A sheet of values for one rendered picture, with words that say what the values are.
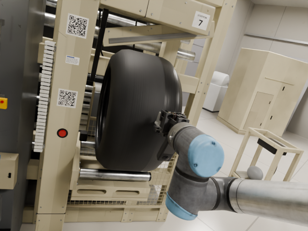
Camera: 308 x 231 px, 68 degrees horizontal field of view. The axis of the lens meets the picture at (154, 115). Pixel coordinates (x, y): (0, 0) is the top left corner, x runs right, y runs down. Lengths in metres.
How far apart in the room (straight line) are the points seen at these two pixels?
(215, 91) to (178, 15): 5.95
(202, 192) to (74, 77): 0.67
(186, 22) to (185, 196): 0.98
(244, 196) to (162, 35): 1.06
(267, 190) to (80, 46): 0.80
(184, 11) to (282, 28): 7.52
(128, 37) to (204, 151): 0.98
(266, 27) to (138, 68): 8.11
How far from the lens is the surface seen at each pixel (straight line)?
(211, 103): 7.23
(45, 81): 1.02
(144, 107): 0.86
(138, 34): 1.40
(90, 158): 1.41
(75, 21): 0.97
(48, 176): 1.19
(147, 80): 0.90
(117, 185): 1.12
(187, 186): 0.58
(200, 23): 1.38
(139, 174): 1.14
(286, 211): 0.56
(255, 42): 8.89
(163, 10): 1.30
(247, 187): 0.62
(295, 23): 8.70
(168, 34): 1.44
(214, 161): 0.56
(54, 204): 1.28
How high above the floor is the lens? 1.51
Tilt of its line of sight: 17 degrees down
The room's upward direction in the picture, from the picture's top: 15 degrees clockwise
